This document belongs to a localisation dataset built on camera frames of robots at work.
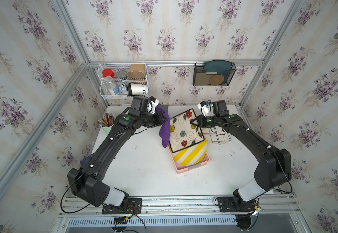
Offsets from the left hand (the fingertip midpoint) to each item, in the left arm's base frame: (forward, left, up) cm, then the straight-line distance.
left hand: (170, 121), depth 72 cm
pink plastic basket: (-16, -6, -22) cm, 27 cm away
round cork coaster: (+37, -32, -1) cm, 49 cm away
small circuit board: (-38, +25, -32) cm, 56 cm away
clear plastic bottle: (+27, +36, +2) cm, 45 cm away
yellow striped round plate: (-6, -14, -25) cm, 29 cm away
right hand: (+6, -13, -9) cm, 17 cm away
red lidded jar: (+36, +40, +4) cm, 55 cm away
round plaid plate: (-6, -23, -4) cm, 24 cm away
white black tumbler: (+30, +23, -3) cm, 38 cm away
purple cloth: (0, +3, -8) cm, 8 cm away
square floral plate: (+1, -7, -12) cm, 14 cm away
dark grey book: (+36, +3, -27) cm, 45 cm away
